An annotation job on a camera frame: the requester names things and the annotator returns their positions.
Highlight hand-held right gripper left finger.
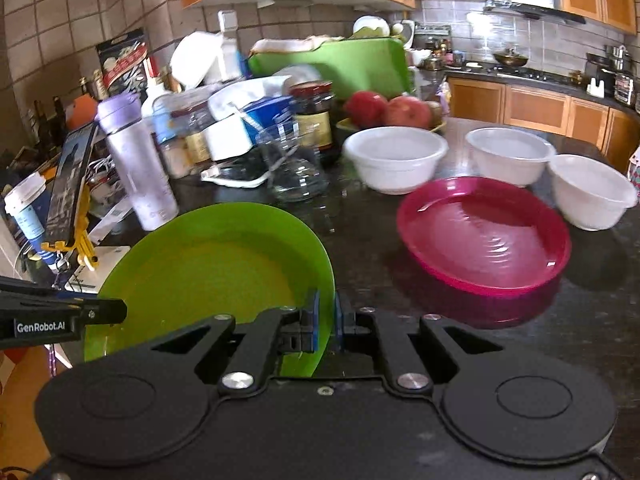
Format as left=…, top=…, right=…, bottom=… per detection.
left=150, top=289, right=321, bottom=396

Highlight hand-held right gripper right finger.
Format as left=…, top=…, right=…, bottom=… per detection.
left=333, top=292, right=502, bottom=394

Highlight green plastic plate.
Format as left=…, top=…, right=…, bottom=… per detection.
left=84, top=202, right=336, bottom=379

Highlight white plastic bowl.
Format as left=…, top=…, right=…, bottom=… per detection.
left=466, top=127, right=557, bottom=188
left=547, top=154, right=636, bottom=232
left=343, top=127, right=449, bottom=196

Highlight yellow phone stand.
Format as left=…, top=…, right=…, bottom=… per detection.
left=40, top=185, right=99, bottom=272

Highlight white paper box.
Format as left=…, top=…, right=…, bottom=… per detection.
left=65, top=245, right=132, bottom=294

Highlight paper coffee cup white lid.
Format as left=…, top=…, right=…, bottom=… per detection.
left=4, top=172, right=56, bottom=267

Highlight black smartphone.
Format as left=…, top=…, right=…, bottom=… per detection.
left=46, top=122, right=100, bottom=248

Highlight clear glass cup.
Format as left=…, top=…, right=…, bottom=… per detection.
left=256, top=125, right=328, bottom=203

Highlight red plastic plate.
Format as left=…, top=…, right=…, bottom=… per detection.
left=396, top=176, right=572, bottom=297

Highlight purple lidded water bottle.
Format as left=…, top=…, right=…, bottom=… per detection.
left=95, top=94, right=180, bottom=232

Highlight dark sauce jar red lid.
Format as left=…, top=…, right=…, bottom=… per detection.
left=289, top=81, right=337, bottom=163

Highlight yellow fruit tray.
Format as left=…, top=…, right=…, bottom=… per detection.
left=335, top=116, right=447, bottom=136

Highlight white plastic container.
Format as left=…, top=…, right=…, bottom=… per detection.
left=204, top=115, right=261, bottom=162

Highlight blue and white box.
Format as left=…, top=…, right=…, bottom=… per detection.
left=240, top=95, right=296, bottom=137

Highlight red apple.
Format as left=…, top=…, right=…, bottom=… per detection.
left=344, top=91, right=390, bottom=128
left=384, top=95, right=433, bottom=130

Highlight clear plastic spice jar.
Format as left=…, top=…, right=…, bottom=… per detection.
left=151, top=96, right=216, bottom=179

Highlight purple hanging cloth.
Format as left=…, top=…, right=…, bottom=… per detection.
left=435, top=82, right=453, bottom=119

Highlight green cutting board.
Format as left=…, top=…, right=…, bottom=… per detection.
left=248, top=37, right=412, bottom=101

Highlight black printed packet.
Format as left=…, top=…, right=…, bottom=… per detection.
left=96, top=27, right=151, bottom=106

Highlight white cloth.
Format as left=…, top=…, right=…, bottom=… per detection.
left=250, top=35, right=346, bottom=56

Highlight white bottle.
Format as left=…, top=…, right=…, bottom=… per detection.
left=217, top=10, right=244, bottom=81

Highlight white plastic bag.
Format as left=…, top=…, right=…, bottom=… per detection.
left=170, top=31, right=226, bottom=88

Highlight wooden lower cabinets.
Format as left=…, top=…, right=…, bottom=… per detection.
left=445, top=76, right=640, bottom=171

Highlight wok with lid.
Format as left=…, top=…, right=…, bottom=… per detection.
left=492, top=48, right=530, bottom=69

